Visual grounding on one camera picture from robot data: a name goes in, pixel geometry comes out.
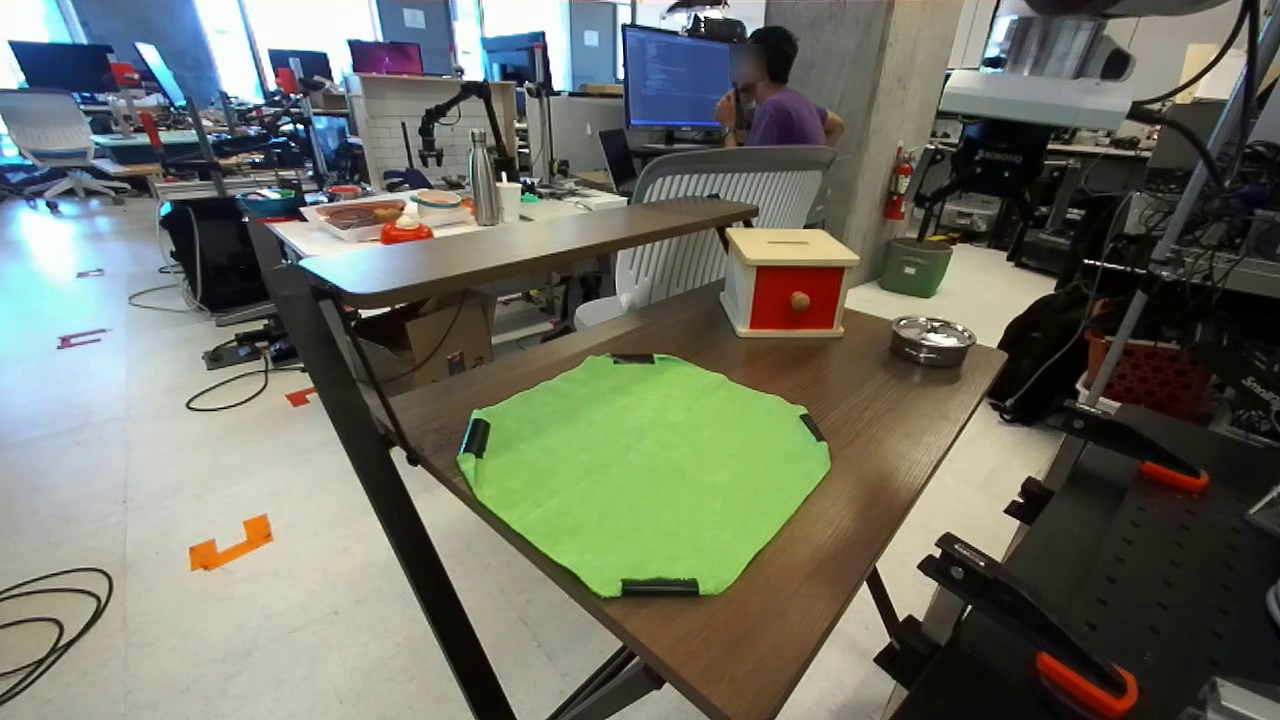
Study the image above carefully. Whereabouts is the red plastic crate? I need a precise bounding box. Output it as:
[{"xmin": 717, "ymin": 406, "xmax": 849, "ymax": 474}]
[{"xmin": 1085, "ymin": 332, "xmax": 1217, "ymax": 426}]

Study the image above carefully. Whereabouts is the black bin under desk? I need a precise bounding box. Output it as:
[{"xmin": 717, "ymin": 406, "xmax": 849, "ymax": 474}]
[{"xmin": 154, "ymin": 198, "xmax": 276, "ymax": 318}]

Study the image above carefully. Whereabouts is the monitor with pink screen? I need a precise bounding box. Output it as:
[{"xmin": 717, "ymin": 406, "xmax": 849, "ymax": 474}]
[{"xmin": 348, "ymin": 38, "xmax": 429, "ymax": 79}]

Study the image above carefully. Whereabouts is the small distant monitor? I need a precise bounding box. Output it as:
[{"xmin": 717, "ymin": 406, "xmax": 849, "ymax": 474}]
[{"xmin": 265, "ymin": 49, "xmax": 336, "ymax": 93}]

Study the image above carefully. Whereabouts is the white rolling office chair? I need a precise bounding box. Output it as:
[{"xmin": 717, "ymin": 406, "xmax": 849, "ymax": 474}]
[{"xmin": 0, "ymin": 88, "xmax": 134, "ymax": 212}]

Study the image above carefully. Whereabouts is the wooden box with red drawer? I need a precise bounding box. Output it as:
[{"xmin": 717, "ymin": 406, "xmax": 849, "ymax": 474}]
[{"xmin": 719, "ymin": 226, "xmax": 864, "ymax": 339}]

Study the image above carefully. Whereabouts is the brown raised desk shelf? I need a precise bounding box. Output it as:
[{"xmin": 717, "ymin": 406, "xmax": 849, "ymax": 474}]
[{"xmin": 293, "ymin": 198, "xmax": 760, "ymax": 314}]

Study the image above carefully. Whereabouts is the black coiled floor cable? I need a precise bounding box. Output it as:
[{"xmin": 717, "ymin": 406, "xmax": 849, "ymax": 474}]
[{"xmin": 0, "ymin": 565, "xmax": 120, "ymax": 714}]

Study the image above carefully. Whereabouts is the black bag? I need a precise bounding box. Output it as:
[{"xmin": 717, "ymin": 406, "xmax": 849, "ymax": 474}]
[{"xmin": 990, "ymin": 276, "xmax": 1112, "ymax": 434}]

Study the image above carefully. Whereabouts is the white slatted chair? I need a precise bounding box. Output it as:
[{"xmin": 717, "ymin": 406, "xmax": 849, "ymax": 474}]
[{"xmin": 613, "ymin": 139, "xmax": 840, "ymax": 314}]

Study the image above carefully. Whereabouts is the person in purple shirt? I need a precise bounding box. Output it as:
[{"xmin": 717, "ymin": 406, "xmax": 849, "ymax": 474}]
[{"xmin": 710, "ymin": 19, "xmax": 850, "ymax": 151}]

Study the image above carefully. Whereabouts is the steel water bottle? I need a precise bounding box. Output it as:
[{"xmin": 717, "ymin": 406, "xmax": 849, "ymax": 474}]
[{"xmin": 462, "ymin": 127, "xmax": 507, "ymax": 232}]

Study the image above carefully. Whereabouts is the green storage bin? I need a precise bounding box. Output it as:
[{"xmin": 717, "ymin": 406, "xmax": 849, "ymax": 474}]
[{"xmin": 874, "ymin": 237, "xmax": 955, "ymax": 299}]

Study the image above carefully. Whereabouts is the silver pot with wire handles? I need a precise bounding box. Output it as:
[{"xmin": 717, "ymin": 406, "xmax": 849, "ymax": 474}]
[{"xmin": 887, "ymin": 332, "xmax": 978, "ymax": 371}]

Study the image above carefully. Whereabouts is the brown cardboard box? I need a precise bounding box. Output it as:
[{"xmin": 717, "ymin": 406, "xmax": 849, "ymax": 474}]
[{"xmin": 352, "ymin": 293, "xmax": 496, "ymax": 398}]

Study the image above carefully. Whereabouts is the green cloth mat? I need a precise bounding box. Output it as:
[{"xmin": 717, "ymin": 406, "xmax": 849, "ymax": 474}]
[{"xmin": 457, "ymin": 350, "xmax": 837, "ymax": 605}]

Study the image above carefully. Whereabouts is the wooden desk with black frame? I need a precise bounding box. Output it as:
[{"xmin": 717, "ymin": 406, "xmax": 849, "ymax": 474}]
[{"xmin": 242, "ymin": 216, "xmax": 934, "ymax": 720}]

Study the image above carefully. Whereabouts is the dark monitor with purple glow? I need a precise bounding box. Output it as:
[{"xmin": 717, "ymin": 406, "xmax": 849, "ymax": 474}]
[{"xmin": 8, "ymin": 38, "xmax": 120, "ymax": 95}]

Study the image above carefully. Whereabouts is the black clamp with orange handle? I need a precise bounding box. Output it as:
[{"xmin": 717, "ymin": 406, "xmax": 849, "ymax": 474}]
[
  {"xmin": 916, "ymin": 531, "xmax": 1143, "ymax": 720},
  {"xmin": 1058, "ymin": 398, "xmax": 1217, "ymax": 500}
]

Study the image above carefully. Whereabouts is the large computer monitor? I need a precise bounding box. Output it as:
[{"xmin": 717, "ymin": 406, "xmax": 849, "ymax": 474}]
[{"xmin": 621, "ymin": 19, "xmax": 738, "ymax": 137}]

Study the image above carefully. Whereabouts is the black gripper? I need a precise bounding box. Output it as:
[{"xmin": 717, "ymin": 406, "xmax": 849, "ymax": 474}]
[{"xmin": 951, "ymin": 124, "xmax": 1056, "ymax": 226}]

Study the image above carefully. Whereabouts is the black perforated base board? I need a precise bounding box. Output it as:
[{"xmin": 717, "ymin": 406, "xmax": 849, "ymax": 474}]
[{"xmin": 882, "ymin": 406, "xmax": 1280, "ymax": 720}]

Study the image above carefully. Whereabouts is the monitor with blue screen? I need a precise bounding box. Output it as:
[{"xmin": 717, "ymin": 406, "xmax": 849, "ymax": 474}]
[{"xmin": 479, "ymin": 29, "xmax": 553, "ymax": 95}]

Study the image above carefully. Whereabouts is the orange floor tape marker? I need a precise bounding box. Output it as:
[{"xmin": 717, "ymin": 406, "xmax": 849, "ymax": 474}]
[{"xmin": 184, "ymin": 514, "xmax": 276, "ymax": 576}]

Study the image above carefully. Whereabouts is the tray with plates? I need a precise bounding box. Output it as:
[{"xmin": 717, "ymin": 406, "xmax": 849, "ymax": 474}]
[{"xmin": 300, "ymin": 193, "xmax": 472, "ymax": 243}]

